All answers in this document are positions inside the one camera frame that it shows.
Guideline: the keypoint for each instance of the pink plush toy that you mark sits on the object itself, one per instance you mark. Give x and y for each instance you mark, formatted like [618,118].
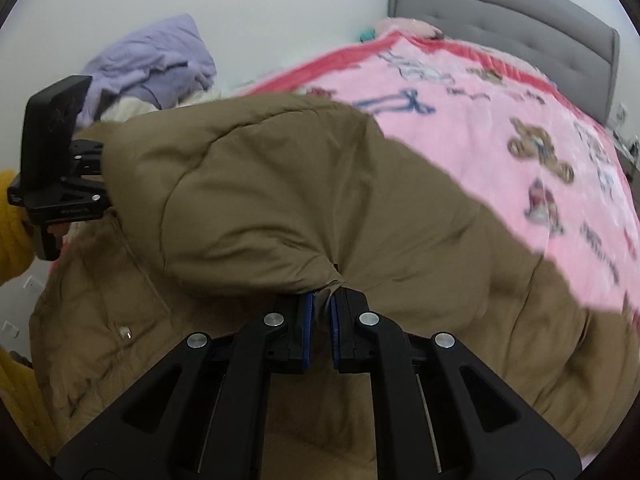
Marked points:
[409,27]

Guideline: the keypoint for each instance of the teal small object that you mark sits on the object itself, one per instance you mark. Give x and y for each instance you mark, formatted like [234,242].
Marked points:
[367,36]

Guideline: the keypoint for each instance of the pink cartoon fleece blanket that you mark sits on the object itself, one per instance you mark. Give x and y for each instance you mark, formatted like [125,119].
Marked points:
[508,137]

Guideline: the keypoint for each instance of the yellow sleeved forearm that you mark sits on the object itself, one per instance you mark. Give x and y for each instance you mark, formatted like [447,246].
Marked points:
[17,250]

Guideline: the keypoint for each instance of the brown padded winter coat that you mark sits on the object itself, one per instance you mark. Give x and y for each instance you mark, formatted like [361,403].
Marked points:
[217,205]

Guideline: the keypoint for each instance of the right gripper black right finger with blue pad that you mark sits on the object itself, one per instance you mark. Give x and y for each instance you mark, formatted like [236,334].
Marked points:
[439,411]

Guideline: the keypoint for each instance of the white nightstand with clutter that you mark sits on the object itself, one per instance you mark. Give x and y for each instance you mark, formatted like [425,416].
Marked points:
[627,150]

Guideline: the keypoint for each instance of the cream knitted garment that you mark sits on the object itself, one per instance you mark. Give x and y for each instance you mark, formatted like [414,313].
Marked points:
[129,106]

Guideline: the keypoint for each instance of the white wall socket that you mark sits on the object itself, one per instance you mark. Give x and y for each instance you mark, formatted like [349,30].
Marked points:
[33,286]

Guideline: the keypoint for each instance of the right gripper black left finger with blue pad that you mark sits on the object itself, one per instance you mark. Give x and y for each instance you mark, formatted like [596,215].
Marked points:
[200,412]

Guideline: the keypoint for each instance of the grey upholstered headboard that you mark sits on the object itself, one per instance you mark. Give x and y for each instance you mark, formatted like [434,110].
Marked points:
[573,48]

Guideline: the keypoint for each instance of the lavender crumpled garment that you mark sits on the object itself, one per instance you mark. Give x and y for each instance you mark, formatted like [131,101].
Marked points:
[160,64]

